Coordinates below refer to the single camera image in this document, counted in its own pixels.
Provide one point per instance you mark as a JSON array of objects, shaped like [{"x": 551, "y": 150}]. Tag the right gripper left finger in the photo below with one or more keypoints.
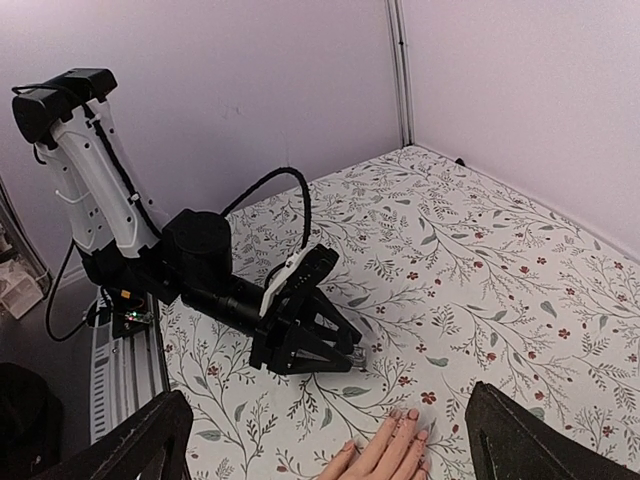
[{"x": 150, "y": 444}]

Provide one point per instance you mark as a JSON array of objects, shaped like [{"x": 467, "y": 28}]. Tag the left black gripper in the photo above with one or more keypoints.
[{"x": 283, "y": 346}]

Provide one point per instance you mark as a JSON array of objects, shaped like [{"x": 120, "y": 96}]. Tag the white tissue box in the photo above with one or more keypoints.
[{"x": 21, "y": 291}]

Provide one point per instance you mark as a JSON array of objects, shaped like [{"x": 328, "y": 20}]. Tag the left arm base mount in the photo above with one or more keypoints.
[{"x": 126, "y": 312}]

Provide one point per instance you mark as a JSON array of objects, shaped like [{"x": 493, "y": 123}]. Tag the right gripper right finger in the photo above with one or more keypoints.
[{"x": 506, "y": 441}]

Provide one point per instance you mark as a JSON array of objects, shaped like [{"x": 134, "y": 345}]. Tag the black jacket on table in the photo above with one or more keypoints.
[{"x": 31, "y": 423}]

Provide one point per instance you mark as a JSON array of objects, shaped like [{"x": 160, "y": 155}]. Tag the left aluminium frame post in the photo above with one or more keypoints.
[{"x": 400, "y": 60}]

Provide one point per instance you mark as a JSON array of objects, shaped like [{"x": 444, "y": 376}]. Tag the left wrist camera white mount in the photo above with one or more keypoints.
[{"x": 301, "y": 271}]

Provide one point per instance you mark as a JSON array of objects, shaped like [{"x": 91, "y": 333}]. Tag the floral patterned table mat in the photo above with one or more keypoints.
[{"x": 452, "y": 278}]

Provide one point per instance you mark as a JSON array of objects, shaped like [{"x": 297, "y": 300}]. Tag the person's bare hand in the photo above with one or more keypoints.
[{"x": 395, "y": 452}]

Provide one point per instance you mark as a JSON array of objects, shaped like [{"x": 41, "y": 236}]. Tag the front aluminium slotted rail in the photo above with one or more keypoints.
[{"x": 125, "y": 373}]

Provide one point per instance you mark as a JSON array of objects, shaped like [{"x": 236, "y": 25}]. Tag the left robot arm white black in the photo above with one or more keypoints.
[{"x": 68, "y": 122}]

